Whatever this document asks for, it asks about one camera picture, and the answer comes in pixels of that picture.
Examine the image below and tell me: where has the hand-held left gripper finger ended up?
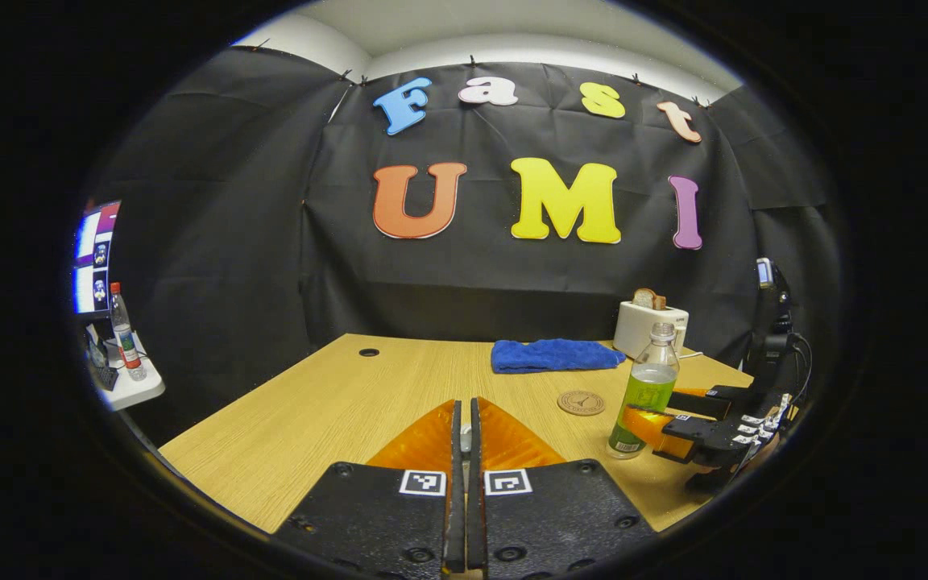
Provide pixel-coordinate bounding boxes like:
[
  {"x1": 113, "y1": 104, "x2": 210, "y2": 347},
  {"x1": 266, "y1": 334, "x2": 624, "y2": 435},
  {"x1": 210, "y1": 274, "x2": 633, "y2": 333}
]
[
  {"x1": 467, "y1": 397, "x2": 660, "y2": 579},
  {"x1": 269, "y1": 399, "x2": 467, "y2": 579}
]

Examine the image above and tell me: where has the green label water bottle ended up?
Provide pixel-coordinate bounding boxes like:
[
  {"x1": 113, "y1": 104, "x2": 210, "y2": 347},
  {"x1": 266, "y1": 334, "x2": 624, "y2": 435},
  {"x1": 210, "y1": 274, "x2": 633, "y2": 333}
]
[{"x1": 607, "y1": 322, "x2": 681, "y2": 460}]

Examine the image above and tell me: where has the round wooden coaster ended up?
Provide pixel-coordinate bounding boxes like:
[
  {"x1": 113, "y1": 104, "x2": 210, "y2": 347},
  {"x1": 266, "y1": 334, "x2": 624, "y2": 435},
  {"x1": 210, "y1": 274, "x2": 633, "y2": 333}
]
[{"x1": 557, "y1": 390, "x2": 607, "y2": 416}]

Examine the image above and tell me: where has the red cap plastic bottle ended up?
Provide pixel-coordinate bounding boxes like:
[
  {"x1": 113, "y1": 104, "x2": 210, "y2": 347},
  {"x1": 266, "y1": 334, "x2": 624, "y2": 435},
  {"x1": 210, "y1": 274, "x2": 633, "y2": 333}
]
[{"x1": 108, "y1": 282, "x2": 147, "y2": 381}]

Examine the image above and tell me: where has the white toaster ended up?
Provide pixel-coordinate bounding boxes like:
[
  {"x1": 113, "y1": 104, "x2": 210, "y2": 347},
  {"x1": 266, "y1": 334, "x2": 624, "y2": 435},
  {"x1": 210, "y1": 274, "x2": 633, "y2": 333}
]
[{"x1": 613, "y1": 300, "x2": 689, "y2": 360}]

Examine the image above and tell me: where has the blue towel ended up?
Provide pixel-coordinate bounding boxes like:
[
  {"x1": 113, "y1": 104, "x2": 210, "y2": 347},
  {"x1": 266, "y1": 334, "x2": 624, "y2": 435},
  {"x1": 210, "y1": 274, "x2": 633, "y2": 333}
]
[{"x1": 491, "y1": 338, "x2": 628, "y2": 375}]

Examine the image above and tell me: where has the black backdrop cloth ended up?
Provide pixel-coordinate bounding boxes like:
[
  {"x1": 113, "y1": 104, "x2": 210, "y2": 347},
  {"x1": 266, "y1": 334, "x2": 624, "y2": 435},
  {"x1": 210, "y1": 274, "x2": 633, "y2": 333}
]
[{"x1": 81, "y1": 44, "x2": 843, "y2": 444}]

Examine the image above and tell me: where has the white side table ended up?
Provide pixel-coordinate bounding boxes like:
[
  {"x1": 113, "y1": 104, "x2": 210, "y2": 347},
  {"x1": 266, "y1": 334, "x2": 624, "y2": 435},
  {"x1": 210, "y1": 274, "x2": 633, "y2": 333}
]
[{"x1": 89, "y1": 322, "x2": 165, "y2": 412}]

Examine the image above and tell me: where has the computer monitor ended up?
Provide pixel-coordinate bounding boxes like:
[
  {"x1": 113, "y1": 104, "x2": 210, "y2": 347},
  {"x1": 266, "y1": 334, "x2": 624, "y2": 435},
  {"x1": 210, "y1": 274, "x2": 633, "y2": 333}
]
[{"x1": 73, "y1": 201, "x2": 122, "y2": 317}]

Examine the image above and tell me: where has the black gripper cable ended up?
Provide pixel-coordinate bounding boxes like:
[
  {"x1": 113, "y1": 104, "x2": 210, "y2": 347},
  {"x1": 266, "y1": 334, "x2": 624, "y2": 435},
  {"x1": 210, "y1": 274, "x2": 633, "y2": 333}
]
[{"x1": 786, "y1": 333, "x2": 814, "y2": 404}]

